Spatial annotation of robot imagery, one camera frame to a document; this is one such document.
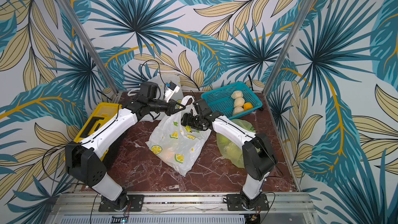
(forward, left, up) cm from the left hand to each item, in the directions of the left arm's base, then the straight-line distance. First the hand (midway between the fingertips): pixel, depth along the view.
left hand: (183, 108), depth 75 cm
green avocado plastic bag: (-12, -25, -18) cm, 33 cm away
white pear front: (+17, -33, -21) cm, 43 cm away
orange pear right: (+20, -40, -21) cm, 50 cm away
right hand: (0, 0, -13) cm, 13 cm away
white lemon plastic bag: (-10, +4, -19) cm, 22 cm away
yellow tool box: (+2, +48, -10) cm, 49 cm away
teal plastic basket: (+29, -23, -25) cm, 45 cm away
